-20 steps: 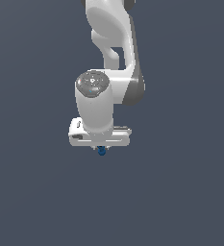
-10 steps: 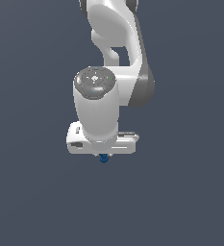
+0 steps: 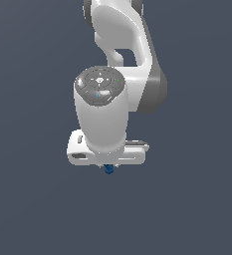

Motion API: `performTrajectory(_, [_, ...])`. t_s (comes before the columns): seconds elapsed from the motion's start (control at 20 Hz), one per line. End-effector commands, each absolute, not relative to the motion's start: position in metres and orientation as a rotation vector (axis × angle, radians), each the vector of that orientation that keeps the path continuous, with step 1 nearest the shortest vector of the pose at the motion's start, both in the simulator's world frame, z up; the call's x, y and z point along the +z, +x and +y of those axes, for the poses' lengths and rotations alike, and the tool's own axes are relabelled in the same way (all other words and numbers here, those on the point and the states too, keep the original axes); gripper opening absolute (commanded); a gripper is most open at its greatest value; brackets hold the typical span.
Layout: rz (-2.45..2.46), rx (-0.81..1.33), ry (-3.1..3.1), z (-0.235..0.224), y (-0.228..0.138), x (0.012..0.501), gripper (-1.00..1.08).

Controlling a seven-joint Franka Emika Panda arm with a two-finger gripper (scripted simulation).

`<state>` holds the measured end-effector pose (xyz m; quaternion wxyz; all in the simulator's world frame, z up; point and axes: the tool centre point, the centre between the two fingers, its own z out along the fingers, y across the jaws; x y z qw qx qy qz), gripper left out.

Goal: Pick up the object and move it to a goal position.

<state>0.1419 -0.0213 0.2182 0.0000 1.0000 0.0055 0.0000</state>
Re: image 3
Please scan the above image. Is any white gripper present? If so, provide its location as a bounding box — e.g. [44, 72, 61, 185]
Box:
[66, 128, 150, 167]

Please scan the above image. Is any small blue object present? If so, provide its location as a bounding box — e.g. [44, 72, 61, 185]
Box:
[104, 163, 115, 175]

